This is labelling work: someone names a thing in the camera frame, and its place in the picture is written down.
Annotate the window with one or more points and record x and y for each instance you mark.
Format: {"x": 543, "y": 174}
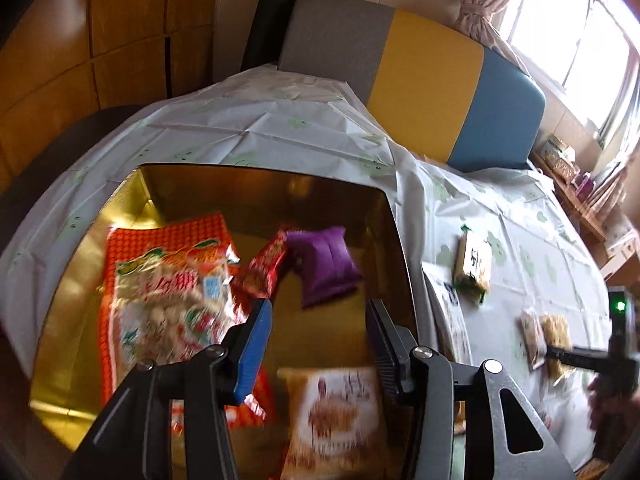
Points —
{"x": 565, "y": 35}

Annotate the white storage cabinet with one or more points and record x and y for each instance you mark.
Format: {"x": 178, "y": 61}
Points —
{"x": 625, "y": 255}

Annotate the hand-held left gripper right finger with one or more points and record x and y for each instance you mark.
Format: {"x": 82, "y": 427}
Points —
{"x": 385, "y": 355}

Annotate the person's right hand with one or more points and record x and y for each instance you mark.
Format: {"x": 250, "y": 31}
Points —
{"x": 602, "y": 405}

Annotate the pink bottle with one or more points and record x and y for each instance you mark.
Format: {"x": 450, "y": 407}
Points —
{"x": 584, "y": 187}

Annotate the green-edged cracker packet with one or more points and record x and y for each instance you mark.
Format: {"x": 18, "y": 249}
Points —
{"x": 472, "y": 260}

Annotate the grey yellow blue upholstered chair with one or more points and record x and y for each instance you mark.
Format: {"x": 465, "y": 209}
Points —
{"x": 425, "y": 60}

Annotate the large red orange snack packet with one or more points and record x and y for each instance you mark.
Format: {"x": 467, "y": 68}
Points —
{"x": 165, "y": 300}

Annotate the wooden wardrobe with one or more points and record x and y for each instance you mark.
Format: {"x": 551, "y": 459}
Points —
{"x": 125, "y": 20}

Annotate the tan brown snack packet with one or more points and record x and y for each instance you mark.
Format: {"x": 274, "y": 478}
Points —
{"x": 332, "y": 410}

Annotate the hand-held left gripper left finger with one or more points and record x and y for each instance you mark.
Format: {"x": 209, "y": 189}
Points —
{"x": 255, "y": 350}

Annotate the black rolled mat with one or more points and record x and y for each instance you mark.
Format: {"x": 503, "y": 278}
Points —
{"x": 270, "y": 20}

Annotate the white sachet packet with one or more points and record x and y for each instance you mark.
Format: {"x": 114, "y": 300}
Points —
{"x": 447, "y": 310}

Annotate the tissue box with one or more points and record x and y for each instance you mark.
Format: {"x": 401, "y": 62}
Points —
{"x": 560, "y": 157}

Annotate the wooden side desk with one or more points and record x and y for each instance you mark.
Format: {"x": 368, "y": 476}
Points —
{"x": 590, "y": 220}

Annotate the beige hanging curtain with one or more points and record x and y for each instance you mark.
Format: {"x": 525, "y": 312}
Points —
{"x": 610, "y": 180}

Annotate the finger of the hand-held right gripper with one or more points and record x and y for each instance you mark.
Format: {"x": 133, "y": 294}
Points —
{"x": 575, "y": 357}

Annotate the small red snack packet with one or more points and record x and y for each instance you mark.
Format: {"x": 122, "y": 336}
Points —
{"x": 260, "y": 270}

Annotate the purple snack packet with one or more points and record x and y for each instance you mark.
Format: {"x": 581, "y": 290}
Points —
{"x": 325, "y": 265}

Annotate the beige tied curtain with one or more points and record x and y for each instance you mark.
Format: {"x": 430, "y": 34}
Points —
{"x": 480, "y": 5}

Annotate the gold metal tin box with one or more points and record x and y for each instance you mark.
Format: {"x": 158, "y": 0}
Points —
{"x": 200, "y": 200}

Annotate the yellow crispy snack packet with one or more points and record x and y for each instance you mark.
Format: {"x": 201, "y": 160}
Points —
{"x": 557, "y": 332}

